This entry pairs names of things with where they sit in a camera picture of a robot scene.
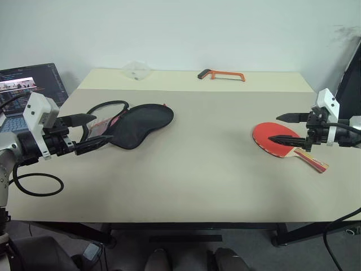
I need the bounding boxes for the red and black paddle case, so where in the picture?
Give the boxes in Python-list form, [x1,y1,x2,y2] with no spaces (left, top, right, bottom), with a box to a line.
[81,100,175,151]

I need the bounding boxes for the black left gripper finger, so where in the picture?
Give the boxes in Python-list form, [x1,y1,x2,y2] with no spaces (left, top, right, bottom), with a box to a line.
[74,134,114,156]
[60,113,98,128]

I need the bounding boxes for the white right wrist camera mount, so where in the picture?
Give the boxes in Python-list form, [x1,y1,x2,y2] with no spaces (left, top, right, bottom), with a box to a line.
[315,88,340,147]

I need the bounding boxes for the black metal table frame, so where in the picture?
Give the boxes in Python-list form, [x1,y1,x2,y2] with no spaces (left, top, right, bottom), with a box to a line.
[29,208,361,249]

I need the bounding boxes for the open grey laptop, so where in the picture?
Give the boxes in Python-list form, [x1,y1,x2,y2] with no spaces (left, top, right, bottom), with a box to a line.
[0,62,69,133]

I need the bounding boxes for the grey power adapter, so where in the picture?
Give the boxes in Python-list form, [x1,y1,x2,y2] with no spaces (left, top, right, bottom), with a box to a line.
[82,243,102,262]

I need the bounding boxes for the clear plastic bag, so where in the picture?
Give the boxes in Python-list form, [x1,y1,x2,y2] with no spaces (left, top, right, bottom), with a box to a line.
[121,60,153,81]

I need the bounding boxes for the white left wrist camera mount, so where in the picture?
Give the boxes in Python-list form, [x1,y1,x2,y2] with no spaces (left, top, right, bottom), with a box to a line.
[23,92,60,160]

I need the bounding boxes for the black upright panel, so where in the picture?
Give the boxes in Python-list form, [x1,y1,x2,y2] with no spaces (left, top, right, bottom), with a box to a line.
[334,41,361,119]

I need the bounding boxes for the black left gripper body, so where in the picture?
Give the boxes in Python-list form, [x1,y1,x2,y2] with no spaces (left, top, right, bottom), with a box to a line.
[42,117,79,158]

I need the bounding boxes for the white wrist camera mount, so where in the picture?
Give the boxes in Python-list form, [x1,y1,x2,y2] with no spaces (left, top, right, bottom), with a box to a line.
[315,88,340,147]
[23,92,60,160]

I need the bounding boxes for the dark rounded shape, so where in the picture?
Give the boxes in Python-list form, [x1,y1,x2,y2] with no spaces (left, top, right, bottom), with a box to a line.
[144,248,171,271]
[207,247,250,271]

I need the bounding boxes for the orange hacksaw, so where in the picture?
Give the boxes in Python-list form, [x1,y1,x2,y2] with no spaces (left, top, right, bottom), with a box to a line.
[197,68,246,83]

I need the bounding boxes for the red table tennis paddle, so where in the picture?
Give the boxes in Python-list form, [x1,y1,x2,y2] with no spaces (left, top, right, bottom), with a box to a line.
[252,121,330,174]

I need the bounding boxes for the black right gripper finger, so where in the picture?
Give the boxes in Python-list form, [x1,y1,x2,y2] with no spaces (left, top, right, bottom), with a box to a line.
[275,112,310,124]
[269,134,307,149]

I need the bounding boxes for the dark grey rounded cushion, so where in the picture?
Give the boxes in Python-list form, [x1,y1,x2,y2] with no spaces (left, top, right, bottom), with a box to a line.
[8,235,82,271]

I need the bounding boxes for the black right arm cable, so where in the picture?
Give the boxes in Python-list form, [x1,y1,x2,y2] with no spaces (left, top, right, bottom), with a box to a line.
[321,120,361,271]

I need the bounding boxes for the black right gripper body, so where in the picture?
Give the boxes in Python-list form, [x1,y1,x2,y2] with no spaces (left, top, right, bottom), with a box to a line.
[303,106,330,152]

